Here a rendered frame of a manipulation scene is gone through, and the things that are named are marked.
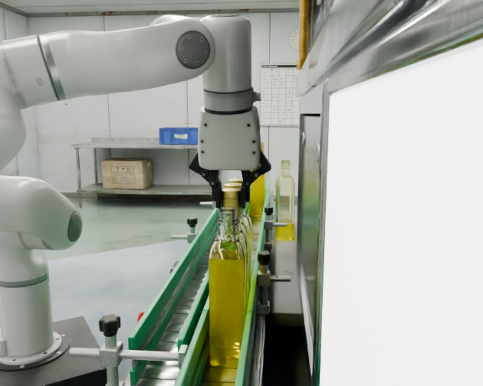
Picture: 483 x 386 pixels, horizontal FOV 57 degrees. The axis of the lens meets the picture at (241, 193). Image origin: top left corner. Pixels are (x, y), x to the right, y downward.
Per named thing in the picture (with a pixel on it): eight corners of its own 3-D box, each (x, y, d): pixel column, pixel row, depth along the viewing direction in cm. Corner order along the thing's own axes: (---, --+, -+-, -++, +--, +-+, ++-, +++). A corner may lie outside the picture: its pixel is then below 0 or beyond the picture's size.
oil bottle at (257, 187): (264, 215, 180) (264, 146, 175) (250, 215, 180) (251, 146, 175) (264, 212, 186) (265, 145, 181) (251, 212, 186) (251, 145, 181)
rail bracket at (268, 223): (286, 251, 134) (287, 208, 132) (264, 250, 135) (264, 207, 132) (286, 247, 138) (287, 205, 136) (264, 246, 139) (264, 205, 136)
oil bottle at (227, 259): (243, 368, 72) (243, 242, 68) (208, 367, 72) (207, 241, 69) (246, 350, 77) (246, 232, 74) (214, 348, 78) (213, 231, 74)
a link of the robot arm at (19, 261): (12, 267, 93) (6, 193, 90) (71, 271, 92) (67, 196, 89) (-20, 285, 84) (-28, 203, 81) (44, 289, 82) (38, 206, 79)
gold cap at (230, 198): (240, 217, 74) (240, 191, 74) (219, 216, 75) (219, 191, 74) (242, 212, 78) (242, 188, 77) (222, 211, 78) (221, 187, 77)
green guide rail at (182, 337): (184, 389, 66) (183, 339, 64) (178, 388, 66) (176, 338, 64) (252, 190, 237) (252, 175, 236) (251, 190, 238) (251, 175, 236)
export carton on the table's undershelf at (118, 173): (100, 188, 619) (99, 160, 612) (115, 184, 662) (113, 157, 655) (142, 190, 609) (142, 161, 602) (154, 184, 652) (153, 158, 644)
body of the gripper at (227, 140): (261, 94, 72) (261, 159, 76) (199, 94, 73) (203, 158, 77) (259, 106, 65) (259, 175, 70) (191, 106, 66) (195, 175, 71)
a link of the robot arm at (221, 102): (262, 83, 71) (262, 99, 72) (207, 83, 72) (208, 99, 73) (259, 93, 64) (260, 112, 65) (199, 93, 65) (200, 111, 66)
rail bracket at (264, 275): (290, 318, 90) (291, 256, 88) (256, 318, 91) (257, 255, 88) (289, 310, 94) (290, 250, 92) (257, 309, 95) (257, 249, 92)
